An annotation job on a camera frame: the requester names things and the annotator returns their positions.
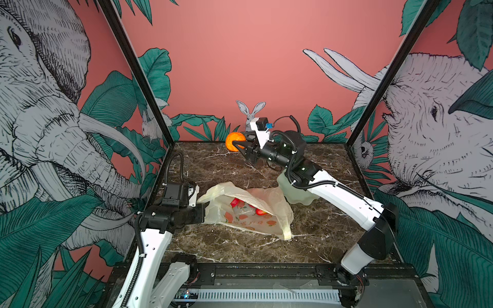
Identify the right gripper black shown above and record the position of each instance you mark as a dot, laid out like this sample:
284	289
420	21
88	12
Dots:
256	152

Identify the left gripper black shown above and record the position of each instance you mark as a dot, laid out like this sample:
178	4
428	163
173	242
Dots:
200	217

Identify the red fruit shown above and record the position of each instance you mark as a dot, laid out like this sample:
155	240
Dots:
260	212
237	203

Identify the translucent plastic fruit bag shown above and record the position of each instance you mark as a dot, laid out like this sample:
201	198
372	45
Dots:
219	211

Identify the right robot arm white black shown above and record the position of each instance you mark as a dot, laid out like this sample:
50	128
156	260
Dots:
286	149

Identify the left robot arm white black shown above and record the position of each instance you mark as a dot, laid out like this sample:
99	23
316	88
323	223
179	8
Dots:
155	227

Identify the light green scalloped bowl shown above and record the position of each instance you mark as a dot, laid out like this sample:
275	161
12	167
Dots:
294	195

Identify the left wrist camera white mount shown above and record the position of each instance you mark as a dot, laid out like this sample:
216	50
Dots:
192	195

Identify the black front mounting rail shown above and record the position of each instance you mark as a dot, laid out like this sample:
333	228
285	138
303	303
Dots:
210	274

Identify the white slotted cable duct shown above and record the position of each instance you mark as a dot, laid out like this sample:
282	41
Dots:
232	295

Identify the black frame post left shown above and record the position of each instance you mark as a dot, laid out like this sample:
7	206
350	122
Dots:
111	15

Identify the black frame post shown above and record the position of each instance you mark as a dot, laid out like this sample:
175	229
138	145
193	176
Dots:
419	24
111	15

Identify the black frame post right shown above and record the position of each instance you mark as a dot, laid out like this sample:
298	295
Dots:
419	24

